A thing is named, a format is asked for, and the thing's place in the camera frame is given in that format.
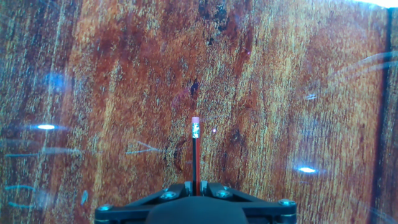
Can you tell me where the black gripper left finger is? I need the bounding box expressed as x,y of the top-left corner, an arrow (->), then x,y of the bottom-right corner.
95,181 -> 195,224

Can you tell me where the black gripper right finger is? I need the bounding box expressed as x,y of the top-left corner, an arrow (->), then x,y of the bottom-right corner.
198,180 -> 298,224

